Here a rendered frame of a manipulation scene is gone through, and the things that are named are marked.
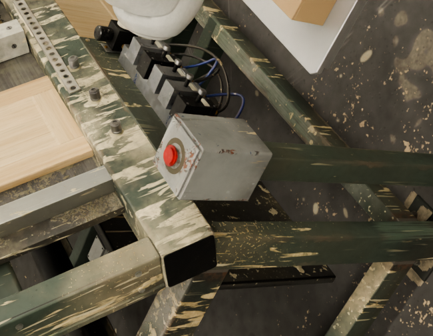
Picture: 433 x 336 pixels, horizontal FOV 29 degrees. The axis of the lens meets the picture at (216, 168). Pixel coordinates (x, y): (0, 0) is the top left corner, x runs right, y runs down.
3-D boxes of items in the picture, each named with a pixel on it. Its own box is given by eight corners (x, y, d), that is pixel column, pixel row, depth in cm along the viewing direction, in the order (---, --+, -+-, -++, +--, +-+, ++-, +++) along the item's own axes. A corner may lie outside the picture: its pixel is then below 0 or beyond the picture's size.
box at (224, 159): (277, 154, 160) (201, 149, 149) (251, 202, 165) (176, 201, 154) (247, 118, 167) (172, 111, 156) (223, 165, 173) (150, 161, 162)
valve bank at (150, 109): (270, 111, 189) (184, 102, 175) (244, 161, 196) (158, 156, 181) (176, 3, 221) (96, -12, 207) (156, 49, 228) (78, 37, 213)
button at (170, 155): (186, 154, 153) (176, 153, 152) (178, 171, 155) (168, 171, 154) (176, 141, 156) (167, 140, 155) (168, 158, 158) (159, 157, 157)
